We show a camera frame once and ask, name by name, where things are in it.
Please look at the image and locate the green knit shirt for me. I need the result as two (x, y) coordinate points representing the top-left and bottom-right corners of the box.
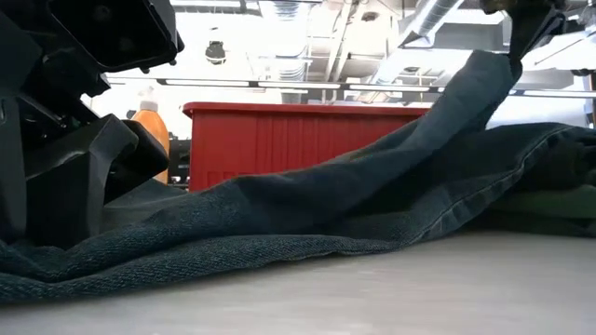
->
(487, 183), (596, 221)

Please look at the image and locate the red plastic laundry basket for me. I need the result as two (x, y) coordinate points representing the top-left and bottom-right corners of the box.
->
(182, 101), (433, 194)

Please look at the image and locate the silver ventilation duct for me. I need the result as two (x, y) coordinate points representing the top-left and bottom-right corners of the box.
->
(370, 0), (467, 87)

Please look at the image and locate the long ceiling light strip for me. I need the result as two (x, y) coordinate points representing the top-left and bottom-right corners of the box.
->
(104, 76), (596, 100)

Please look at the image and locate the dark teal garment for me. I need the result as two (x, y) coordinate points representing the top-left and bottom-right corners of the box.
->
(0, 49), (596, 307)

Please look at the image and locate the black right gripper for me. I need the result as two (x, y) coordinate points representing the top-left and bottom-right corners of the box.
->
(479, 0), (568, 79)

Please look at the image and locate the orange spray bottle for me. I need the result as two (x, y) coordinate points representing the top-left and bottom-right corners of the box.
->
(131, 86), (171, 185)

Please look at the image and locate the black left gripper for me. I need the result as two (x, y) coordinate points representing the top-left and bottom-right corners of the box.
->
(0, 0), (171, 248)

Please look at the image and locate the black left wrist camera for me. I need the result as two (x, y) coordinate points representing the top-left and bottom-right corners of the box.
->
(47, 0), (185, 74)

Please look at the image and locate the black ceiling dome camera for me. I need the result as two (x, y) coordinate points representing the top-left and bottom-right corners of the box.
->
(204, 41), (228, 67)

